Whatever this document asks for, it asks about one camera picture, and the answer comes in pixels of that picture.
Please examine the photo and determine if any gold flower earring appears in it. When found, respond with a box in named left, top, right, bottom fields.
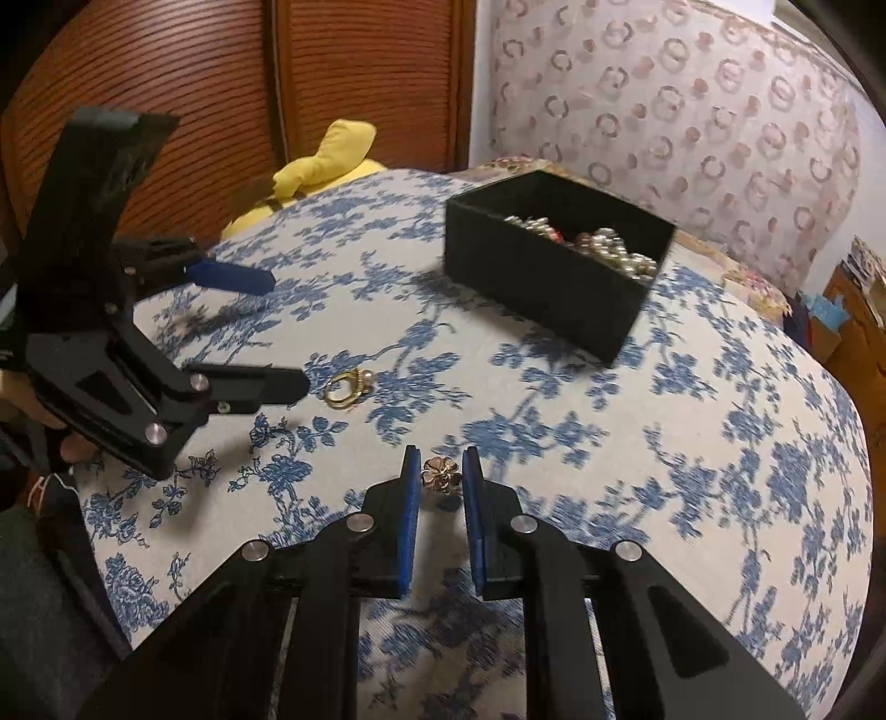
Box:
left=420, top=456, right=461, bottom=495

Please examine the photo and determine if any black jewelry box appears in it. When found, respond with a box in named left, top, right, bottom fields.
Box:
left=443, top=171, right=674, bottom=364

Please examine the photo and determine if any person's left hand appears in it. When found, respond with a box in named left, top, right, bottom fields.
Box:
left=2, top=371, right=97, bottom=465

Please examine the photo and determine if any brown slatted wardrobe door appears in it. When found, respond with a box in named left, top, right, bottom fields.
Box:
left=2, top=2, right=476, bottom=246

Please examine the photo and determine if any blue floral bed cover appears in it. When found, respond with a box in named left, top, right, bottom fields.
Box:
left=76, top=169, right=873, bottom=718

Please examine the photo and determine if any yellow Pikachu plush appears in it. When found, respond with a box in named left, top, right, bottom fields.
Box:
left=221, top=119, right=386, bottom=240

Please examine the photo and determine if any wooden sideboard cabinet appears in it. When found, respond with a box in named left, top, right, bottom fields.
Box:
left=811, top=265, right=886, bottom=436

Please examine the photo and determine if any blue tissue bag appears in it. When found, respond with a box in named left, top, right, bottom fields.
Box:
left=808, top=294, right=850, bottom=333

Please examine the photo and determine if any pink patterned headboard cover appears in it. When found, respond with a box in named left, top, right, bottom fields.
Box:
left=493, top=2, right=861, bottom=292

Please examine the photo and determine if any gold ring clasp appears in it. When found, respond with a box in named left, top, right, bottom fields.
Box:
left=323, top=368, right=375, bottom=409

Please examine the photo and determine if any white pearl necklace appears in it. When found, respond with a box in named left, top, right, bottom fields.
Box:
left=503, top=211, right=660, bottom=282

